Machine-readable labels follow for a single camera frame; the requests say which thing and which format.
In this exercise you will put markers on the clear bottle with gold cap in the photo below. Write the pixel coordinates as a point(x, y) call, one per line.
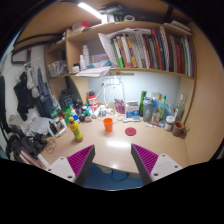
point(156, 111)

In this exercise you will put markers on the white wall power outlet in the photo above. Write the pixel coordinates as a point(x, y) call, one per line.
point(111, 81)

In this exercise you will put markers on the white tube light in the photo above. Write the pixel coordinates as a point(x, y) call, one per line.
point(89, 10)

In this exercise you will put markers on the clear glass bottle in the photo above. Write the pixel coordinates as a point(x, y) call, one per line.
point(180, 110)

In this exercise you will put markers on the flat round red coaster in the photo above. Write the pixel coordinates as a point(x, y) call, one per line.
point(130, 131)

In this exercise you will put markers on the yellow lemon tea bottle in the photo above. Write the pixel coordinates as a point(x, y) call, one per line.
point(76, 130)

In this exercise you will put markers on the brown mug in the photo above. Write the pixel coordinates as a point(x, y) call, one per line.
point(178, 128)

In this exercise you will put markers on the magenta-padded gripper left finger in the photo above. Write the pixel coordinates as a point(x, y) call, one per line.
point(80, 160)

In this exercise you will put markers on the brown jar with white lid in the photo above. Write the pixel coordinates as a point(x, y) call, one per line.
point(169, 124)

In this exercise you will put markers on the grey-blue hanging garment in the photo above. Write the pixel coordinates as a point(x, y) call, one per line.
point(43, 93)

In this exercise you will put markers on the black boxy appliance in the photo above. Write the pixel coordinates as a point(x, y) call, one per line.
point(68, 98)

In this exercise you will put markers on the white paper pile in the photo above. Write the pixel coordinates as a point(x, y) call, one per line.
point(36, 125)

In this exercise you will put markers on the black hanging garment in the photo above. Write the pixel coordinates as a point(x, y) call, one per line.
point(23, 96)

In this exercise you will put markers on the red and white canister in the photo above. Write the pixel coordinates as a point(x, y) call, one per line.
point(92, 101)

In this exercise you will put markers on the magenta pouch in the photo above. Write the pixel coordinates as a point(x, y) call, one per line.
point(119, 106)

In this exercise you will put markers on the green plastic jar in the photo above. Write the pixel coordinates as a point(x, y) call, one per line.
point(66, 115)

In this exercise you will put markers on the silver spray can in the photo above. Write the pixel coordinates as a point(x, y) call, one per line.
point(61, 132)

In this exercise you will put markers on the blue and white box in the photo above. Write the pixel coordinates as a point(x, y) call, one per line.
point(132, 109)

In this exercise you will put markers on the orange plastic cup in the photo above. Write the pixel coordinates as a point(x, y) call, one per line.
point(108, 125)

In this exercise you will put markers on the grey shaker bottle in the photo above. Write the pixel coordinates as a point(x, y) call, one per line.
point(148, 110)

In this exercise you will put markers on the tall green bottle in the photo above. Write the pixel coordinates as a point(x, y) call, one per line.
point(142, 100)

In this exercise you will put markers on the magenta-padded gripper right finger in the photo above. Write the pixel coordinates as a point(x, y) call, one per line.
point(146, 160)

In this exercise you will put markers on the black bag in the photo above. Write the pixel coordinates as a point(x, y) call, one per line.
point(23, 145)

